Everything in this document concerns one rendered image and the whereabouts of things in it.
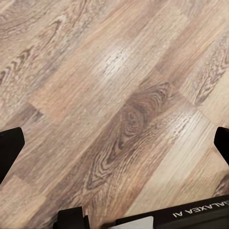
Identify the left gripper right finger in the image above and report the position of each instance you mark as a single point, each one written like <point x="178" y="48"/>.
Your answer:
<point x="221" y="141"/>

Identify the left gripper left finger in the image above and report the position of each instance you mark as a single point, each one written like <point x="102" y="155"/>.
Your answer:
<point x="11" y="143"/>

